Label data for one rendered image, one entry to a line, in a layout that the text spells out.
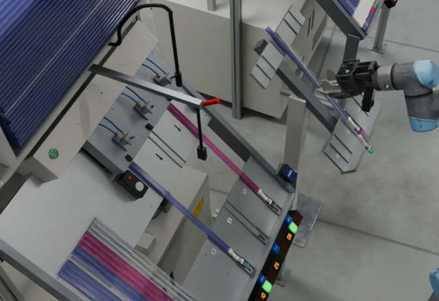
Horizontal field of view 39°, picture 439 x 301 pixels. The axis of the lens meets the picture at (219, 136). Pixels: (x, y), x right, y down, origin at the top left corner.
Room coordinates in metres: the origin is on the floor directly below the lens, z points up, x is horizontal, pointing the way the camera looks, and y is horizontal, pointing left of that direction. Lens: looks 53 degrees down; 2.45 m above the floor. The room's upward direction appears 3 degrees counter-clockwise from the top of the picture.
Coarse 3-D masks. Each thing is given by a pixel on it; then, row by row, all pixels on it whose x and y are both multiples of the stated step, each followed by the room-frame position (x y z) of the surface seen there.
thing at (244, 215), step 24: (240, 192) 0.99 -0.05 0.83; (264, 192) 1.02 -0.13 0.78; (240, 216) 0.93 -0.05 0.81; (264, 216) 0.95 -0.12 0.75; (240, 240) 0.86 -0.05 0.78; (264, 240) 0.89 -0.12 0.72; (192, 264) 0.76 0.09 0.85; (216, 264) 0.77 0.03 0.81; (240, 264) 0.80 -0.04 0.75; (192, 288) 0.70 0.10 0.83; (216, 288) 0.71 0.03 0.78; (240, 288) 0.73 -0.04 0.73
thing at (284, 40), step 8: (288, 48) 1.29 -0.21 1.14; (296, 56) 1.27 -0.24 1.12; (304, 64) 1.27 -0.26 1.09; (312, 72) 1.26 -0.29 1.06; (312, 80) 1.25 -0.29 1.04; (328, 96) 1.22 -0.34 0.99; (336, 104) 1.21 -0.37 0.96; (344, 120) 1.19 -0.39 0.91; (352, 128) 1.18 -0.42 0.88; (368, 152) 1.14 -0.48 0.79
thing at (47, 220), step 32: (160, 128) 1.07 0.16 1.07; (160, 160) 0.99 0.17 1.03; (32, 192) 0.80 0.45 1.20; (64, 192) 0.83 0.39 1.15; (96, 192) 0.85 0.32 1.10; (0, 224) 0.71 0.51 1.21; (32, 224) 0.73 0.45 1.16; (64, 224) 0.76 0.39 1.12; (128, 224) 0.80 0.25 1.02; (32, 256) 0.67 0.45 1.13; (64, 256) 0.69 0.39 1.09
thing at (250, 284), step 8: (288, 200) 1.02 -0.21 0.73; (288, 208) 0.99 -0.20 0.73; (280, 216) 0.96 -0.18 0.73; (280, 224) 0.93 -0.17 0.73; (272, 232) 0.91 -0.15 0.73; (272, 240) 0.88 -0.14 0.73; (264, 248) 0.86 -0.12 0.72; (264, 256) 0.83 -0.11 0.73; (256, 264) 0.81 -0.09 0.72; (256, 272) 0.78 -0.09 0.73; (248, 280) 0.76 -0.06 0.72; (256, 280) 0.76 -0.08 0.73; (248, 288) 0.73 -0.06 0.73; (240, 296) 0.71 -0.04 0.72; (248, 296) 0.71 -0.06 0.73
